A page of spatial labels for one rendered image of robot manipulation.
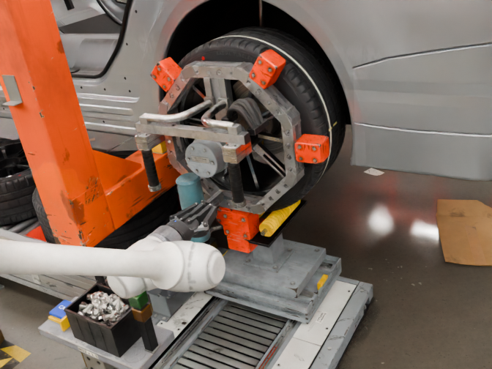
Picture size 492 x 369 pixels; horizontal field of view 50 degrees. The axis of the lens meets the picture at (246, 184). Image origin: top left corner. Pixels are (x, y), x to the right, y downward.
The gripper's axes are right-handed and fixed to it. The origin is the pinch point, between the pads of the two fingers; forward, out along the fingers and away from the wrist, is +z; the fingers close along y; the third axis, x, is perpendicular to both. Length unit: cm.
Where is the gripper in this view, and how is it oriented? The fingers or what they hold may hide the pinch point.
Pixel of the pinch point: (214, 200)
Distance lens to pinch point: 151.2
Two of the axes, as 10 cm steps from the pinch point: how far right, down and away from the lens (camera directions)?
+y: 8.6, 1.4, -4.9
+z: 5.0, -4.5, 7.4
